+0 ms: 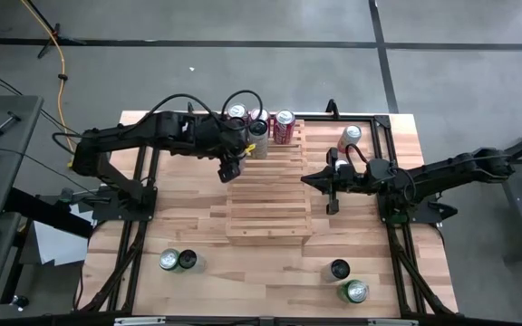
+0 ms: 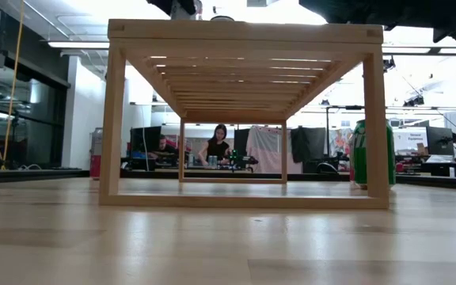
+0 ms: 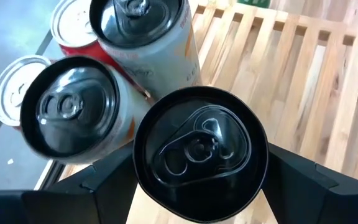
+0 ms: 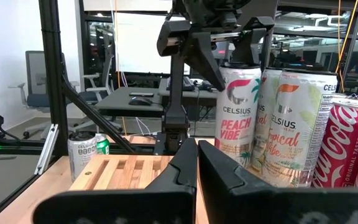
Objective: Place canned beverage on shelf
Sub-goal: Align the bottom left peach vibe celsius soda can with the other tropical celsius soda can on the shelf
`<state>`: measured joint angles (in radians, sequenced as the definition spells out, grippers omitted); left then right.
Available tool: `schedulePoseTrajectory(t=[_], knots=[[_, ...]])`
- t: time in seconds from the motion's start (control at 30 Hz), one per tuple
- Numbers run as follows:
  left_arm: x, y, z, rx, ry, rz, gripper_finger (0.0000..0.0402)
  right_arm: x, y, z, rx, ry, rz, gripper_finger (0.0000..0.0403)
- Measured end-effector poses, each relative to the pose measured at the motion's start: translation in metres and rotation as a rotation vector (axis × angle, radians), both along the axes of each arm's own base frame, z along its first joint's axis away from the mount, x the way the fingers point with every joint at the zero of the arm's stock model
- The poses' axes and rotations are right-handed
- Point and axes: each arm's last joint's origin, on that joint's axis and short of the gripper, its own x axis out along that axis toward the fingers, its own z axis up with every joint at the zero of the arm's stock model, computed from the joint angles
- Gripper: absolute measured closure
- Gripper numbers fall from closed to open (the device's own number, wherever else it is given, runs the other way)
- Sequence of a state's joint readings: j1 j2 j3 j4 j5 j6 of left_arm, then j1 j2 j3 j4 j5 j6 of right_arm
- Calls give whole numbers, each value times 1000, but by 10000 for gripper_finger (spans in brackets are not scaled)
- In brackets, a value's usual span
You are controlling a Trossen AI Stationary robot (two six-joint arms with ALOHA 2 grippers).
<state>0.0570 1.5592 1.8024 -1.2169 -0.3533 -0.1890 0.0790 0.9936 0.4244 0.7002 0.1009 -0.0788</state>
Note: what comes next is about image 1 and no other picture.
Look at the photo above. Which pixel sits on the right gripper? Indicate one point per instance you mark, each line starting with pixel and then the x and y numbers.
pixel 356 179

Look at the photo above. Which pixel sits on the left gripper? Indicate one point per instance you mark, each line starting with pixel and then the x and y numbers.
pixel 231 140

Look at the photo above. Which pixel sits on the red Coca-Cola can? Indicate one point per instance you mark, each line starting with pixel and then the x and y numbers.
pixel 283 129
pixel 237 110
pixel 261 114

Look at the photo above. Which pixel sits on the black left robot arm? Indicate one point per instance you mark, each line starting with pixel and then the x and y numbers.
pixel 152 133

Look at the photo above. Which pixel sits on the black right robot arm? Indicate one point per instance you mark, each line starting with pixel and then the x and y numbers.
pixel 447 172

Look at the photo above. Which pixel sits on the slatted wooden shelf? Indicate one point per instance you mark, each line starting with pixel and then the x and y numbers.
pixel 270 213

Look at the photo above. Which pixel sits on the yellow tag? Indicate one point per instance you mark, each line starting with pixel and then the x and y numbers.
pixel 250 148

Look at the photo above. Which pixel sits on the green soda can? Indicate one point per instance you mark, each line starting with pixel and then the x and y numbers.
pixel 355 291
pixel 341 162
pixel 169 259

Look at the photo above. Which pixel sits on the silver and red can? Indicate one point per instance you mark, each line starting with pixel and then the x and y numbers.
pixel 348 140

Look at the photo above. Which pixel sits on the grey clamp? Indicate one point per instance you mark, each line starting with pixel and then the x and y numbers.
pixel 67 194

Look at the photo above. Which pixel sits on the black support beam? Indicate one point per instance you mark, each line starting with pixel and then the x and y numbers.
pixel 48 213

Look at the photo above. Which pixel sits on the white paper sheets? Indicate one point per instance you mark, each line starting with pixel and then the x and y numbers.
pixel 57 244

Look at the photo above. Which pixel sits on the black tripod stand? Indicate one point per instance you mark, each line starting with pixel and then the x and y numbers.
pixel 56 32

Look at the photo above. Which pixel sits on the black knob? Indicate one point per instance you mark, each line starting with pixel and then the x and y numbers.
pixel 18 301

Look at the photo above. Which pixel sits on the black hook bracket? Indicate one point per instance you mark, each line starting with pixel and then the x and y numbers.
pixel 190 108
pixel 332 108

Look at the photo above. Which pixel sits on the black metal table frame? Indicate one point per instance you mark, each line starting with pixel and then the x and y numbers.
pixel 382 120

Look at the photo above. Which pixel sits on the silver metal bracket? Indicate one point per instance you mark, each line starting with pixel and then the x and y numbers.
pixel 139 320
pixel 392 322

